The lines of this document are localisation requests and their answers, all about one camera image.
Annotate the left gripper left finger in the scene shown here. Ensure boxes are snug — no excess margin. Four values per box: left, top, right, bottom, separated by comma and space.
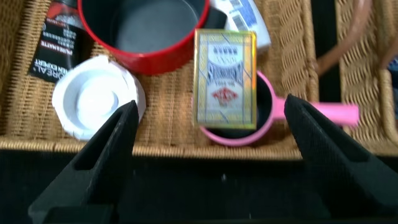
27, 100, 140, 223

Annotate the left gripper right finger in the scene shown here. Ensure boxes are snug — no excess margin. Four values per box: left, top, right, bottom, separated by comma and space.
284, 93, 398, 218

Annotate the playing card box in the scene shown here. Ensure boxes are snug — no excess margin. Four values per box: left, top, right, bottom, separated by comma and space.
192, 29, 258, 131

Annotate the red black cooking pot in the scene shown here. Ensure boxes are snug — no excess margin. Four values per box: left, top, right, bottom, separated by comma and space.
77, 0, 228, 77

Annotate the pink saucepan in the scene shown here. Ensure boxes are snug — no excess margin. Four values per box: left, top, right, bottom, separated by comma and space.
191, 70, 361, 147

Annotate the white bowl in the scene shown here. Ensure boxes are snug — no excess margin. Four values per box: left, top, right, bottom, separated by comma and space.
52, 55, 147, 141

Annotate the black tablecloth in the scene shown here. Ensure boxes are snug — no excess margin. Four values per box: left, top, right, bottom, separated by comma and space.
0, 0, 398, 224

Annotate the black red cleanser tube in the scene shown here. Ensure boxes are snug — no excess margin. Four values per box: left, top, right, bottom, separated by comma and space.
27, 0, 95, 84

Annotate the white bottle blue cap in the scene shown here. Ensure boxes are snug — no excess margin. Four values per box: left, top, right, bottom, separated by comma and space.
211, 0, 272, 54

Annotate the wicker basket with brown handles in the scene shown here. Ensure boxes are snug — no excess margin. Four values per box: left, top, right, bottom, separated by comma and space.
0, 0, 373, 161
335, 0, 398, 156

